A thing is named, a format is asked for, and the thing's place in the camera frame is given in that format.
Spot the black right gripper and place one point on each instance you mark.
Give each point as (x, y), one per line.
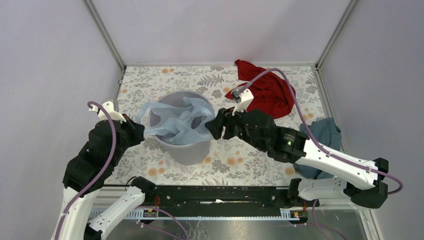
(215, 125)

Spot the aluminium frame post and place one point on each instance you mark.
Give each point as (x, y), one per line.
(337, 31)
(93, 12)

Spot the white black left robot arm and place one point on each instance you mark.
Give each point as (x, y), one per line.
(85, 175)

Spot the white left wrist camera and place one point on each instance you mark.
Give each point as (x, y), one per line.
(111, 106)

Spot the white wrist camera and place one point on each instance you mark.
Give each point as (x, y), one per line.
(243, 99)
(111, 106)

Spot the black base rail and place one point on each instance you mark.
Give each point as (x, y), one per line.
(234, 197)

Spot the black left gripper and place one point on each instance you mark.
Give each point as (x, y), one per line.
(138, 130)

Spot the white slotted cable duct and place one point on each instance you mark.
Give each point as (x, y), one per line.
(214, 213)

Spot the light blue plastic trash bag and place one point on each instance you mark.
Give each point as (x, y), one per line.
(178, 126)

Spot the teal blue cloth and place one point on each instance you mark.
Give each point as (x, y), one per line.
(327, 133)

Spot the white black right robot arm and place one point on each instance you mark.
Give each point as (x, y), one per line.
(352, 178)

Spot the floral patterned table mat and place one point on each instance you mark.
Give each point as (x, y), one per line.
(229, 162)

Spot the grey plastic trash bin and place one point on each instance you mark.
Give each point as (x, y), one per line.
(189, 154)

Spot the right aluminium frame post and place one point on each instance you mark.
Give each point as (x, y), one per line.
(337, 31)

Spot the red cloth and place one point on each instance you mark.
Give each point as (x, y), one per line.
(271, 93)

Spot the left aluminium frame post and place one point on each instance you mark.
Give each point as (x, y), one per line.
(93, 12)

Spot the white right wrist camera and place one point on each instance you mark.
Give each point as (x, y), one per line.
(243, 99)

